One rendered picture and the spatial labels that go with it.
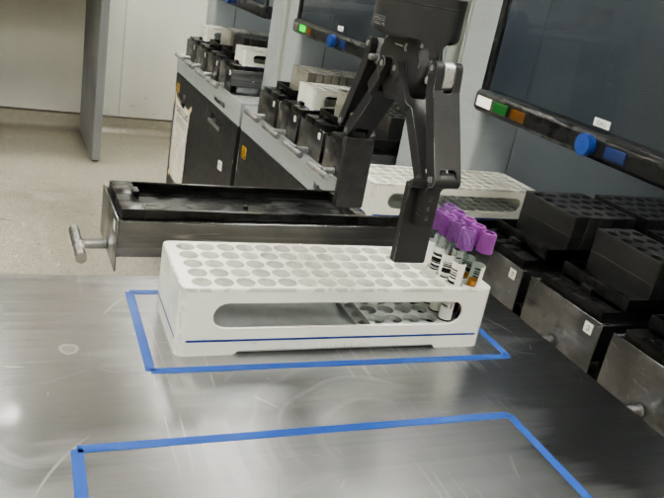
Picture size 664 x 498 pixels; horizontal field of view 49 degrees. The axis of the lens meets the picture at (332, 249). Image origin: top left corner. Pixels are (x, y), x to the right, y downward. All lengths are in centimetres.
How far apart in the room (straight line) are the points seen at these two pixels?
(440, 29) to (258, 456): 35
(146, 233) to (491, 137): 62
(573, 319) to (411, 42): 46
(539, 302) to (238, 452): 57
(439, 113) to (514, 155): 75
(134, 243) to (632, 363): 60
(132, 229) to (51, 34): 358
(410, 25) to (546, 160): 80
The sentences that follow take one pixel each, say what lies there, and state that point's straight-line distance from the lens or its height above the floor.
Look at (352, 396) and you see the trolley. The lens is 61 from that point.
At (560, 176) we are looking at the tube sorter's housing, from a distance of 141.
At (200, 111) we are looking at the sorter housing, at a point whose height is 61.
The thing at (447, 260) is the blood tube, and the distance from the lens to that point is 71.
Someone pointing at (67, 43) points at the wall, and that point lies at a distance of 449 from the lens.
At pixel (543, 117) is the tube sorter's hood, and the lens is 111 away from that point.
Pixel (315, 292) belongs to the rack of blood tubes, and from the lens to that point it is 63.
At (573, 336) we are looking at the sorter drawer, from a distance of 95.
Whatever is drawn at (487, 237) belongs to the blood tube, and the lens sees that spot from 69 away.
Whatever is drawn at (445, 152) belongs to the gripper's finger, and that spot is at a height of 102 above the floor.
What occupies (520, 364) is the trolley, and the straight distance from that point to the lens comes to 73.
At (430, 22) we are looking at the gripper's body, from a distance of 61.
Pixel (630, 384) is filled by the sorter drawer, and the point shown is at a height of 77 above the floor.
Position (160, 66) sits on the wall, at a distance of 458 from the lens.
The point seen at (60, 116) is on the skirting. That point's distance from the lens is 457.
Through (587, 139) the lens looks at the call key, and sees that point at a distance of 102.
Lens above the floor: 114
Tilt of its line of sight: 21 degrees down
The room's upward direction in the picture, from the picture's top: 11 degrees clockwise
